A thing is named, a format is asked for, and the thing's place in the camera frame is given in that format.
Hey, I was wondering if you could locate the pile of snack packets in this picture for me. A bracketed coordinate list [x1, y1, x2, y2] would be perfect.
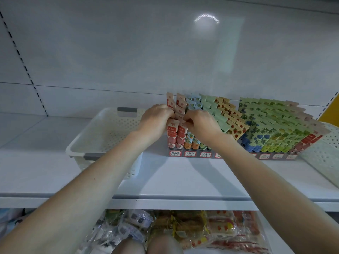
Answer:
[0, 209, 271, 254]

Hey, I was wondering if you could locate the person's right hand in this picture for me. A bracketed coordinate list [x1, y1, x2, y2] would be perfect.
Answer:
[183, 109, 227, 149]

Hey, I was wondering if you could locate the person's right leg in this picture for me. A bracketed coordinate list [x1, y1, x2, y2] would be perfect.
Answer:
[147, 234, 183, 254]

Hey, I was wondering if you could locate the white perforated plastic basket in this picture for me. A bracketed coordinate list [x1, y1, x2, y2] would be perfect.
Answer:
[66, 107, 146, 180]
[299, 121, 339, 188]

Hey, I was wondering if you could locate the row of hand cream tubes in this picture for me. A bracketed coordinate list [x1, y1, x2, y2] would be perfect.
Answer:
[166, 91, 332, 155]

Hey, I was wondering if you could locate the person's leg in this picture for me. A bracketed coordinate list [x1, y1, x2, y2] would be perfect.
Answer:
[112, 238, 146, 254]
[147, 234, 183, 254]

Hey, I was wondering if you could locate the person's left hand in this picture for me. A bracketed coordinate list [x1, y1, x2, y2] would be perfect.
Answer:
[132, 104, 176, 147]

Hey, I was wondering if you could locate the person's right forearm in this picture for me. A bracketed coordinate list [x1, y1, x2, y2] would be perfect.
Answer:
[209, 136, 339, 254]

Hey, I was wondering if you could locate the clear divider tray with labels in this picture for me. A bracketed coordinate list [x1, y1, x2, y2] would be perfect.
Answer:
[169, 150, 298, 161]

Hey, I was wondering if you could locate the person's left forearm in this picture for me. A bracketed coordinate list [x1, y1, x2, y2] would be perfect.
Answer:
[0, 132, 154, 254]

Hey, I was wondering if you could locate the white metal shelf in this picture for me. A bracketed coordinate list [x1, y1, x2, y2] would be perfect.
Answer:
[0, 0, 339, 254]

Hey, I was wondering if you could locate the person's left leg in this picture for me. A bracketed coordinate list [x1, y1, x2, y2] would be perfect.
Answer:
[112, 238, 146, 254]

